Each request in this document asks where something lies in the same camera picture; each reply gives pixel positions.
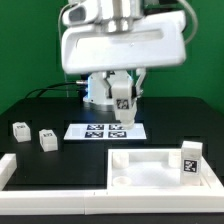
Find white square table top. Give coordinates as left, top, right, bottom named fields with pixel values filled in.
left=107, top=149, right=221, bottom=191

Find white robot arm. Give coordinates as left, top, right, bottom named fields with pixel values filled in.
left=61, top=0, right=198, bottom=105

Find white U-shaped fence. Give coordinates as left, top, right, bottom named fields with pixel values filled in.
left=0, top=154, right=224, bottom=215

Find white sheet with tags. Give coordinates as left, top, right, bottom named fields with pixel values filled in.
left=64, top=123, right=146, bottom=140

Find white cable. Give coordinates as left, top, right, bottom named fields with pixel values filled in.
left=57, top=13, right=72, bottom=98

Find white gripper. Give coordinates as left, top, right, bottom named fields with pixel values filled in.
left=61, top=11, right=186, bottom=99

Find black cables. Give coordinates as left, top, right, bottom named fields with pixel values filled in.
left=24, top=79, right=88, bottom=100

